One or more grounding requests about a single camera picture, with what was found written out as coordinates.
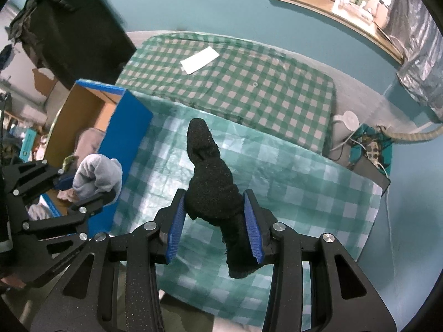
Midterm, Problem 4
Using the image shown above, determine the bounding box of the light grey sock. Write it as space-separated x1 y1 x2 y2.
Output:
72 154 122 205

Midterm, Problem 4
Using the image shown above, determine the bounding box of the black sock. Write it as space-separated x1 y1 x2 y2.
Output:
185 118 259 279

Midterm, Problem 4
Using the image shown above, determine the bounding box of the white blue striped plastic bag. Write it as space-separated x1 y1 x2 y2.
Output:
28 203 53 220

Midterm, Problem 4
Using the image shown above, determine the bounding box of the green knitted scrubber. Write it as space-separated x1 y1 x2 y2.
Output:
62 154 78 172

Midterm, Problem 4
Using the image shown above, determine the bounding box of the grey fleece cloth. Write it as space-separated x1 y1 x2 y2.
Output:
74 128 104 167

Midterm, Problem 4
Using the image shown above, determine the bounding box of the person's left hand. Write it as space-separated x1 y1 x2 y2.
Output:
1 274 26 290

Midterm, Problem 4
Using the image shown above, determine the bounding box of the teal box on floor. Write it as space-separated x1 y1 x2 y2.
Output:
19 128 37 162

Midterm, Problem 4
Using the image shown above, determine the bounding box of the cardboard box blue trim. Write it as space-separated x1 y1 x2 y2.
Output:
39 78 154 238

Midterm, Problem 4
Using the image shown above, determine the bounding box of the light green checkered tablecloth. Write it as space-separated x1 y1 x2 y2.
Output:
112 93 382 326

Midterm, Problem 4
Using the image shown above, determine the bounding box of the black hanging garment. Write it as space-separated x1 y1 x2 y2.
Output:
7 0 136 89

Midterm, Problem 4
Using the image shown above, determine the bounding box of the white plastic jug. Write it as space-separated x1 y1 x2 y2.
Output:
330 110 360 151

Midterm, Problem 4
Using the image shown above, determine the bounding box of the white paper envelope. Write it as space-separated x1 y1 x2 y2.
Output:
180 46 220 75

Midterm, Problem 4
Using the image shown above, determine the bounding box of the dark green checkered tablecloth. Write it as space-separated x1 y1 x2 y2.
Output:
116 32 336 153

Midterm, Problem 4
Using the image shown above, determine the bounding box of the silver foil curtain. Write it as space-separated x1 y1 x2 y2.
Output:
382 0 442 118

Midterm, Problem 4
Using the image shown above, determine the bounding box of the wooden window sill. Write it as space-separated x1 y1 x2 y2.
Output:
275 0 403 64

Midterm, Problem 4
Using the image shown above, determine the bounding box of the striped flexible hose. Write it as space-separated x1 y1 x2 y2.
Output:
385 124 443 142

